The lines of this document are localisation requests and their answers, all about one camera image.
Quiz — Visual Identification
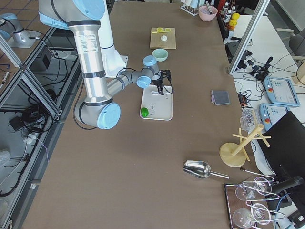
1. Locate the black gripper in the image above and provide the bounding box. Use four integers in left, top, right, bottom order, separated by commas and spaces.
152, 70, 171, 95

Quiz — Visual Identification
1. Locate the white ceramic spoon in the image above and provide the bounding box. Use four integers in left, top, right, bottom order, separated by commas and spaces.
151, 91, 172, 95

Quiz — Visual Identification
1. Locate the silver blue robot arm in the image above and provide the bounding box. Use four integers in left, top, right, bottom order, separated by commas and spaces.
39, 0, 170, 129
0, 13, 30, 47

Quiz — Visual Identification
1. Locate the mint green bowl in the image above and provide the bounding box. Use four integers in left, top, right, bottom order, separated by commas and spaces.
152, 48, 169, 62

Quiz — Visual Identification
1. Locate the white steamed bun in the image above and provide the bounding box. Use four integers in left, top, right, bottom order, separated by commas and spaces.
160, 35, 167, 42

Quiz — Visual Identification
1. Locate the pink bowl with ice cubes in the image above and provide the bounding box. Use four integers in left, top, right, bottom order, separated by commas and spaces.
198, 5, 218, 21

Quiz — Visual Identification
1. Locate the metal tube in pink bowl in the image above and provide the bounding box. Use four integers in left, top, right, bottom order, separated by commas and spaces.
206, 1, 213, 15

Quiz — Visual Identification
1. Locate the white rectangular tray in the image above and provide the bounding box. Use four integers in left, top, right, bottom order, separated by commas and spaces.
140, 85, 173, 121

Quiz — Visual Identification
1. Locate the green lime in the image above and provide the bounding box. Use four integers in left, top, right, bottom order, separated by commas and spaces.
140, 107, 149, 118

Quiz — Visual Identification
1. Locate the wooden cutting board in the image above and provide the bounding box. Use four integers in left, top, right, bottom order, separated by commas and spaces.
150, 27, 176, 50

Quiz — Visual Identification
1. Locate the grey folded cloth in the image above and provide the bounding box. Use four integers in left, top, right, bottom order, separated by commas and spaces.
211, 90, 231, 105

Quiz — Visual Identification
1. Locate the metal scoop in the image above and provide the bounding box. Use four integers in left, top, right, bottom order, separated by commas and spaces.
183, 160, 230, 179

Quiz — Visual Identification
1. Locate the clear plastic container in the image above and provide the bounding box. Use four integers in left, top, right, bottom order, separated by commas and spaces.
240, 108, 262, 132

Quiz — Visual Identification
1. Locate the wooden cup tree stand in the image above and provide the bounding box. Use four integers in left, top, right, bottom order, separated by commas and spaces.
219, 111, 271, 167

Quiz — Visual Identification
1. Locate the yellow lemon fruit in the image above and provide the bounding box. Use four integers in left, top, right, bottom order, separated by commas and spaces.
229, 13, 240, 27

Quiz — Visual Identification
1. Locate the lower blue teach pendant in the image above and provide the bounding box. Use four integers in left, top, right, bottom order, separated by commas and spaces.
259, 103, 290, 131

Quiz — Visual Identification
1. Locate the blue teach pendant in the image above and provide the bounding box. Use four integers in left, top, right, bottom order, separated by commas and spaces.
264, 76, 300, 107
259, 103, 290, 131

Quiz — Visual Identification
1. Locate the upper blue teach pendant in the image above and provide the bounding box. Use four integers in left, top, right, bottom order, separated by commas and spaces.
264, 76, 300, 107

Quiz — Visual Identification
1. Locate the black monitor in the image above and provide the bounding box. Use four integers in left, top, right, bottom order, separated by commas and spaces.
262, 111, 305, 182

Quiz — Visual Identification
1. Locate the wine glass rack tray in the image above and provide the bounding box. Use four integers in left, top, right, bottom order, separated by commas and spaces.
224, 176, 285, 229

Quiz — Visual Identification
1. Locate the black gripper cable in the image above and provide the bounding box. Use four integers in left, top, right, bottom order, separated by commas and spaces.
162, 69, 174, 94

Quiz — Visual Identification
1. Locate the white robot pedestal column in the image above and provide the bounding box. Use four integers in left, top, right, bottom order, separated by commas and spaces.
98, 0, 128, 78

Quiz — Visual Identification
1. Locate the aluminium frame post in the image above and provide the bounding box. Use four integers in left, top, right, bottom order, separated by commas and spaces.
228, 0, 270, 75

